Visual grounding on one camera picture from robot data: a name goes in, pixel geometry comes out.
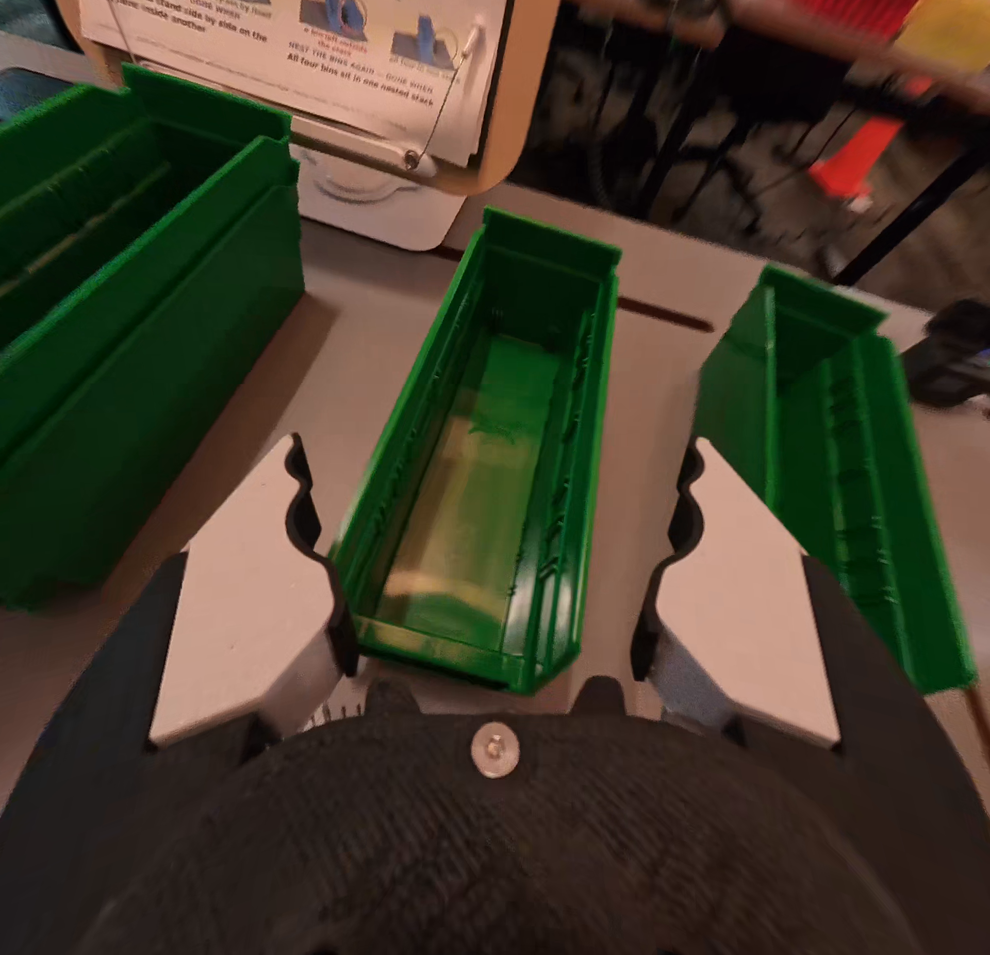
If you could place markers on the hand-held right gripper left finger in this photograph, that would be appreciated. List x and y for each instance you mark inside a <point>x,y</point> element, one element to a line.
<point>247,607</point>

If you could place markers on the orange object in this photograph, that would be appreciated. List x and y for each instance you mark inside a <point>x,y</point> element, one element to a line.
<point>858,159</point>

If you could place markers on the yellow container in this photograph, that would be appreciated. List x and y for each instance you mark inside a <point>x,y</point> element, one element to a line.
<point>947,23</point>

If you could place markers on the background table black legs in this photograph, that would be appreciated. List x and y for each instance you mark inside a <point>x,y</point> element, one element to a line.
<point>665,19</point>

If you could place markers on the printed instruction sheet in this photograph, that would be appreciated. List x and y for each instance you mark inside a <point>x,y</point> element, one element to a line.
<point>309,50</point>

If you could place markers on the black device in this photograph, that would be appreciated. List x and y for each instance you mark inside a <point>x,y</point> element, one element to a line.
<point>951,360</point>

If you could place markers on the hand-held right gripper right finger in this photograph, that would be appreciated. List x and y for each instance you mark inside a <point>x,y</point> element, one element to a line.
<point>742,607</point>

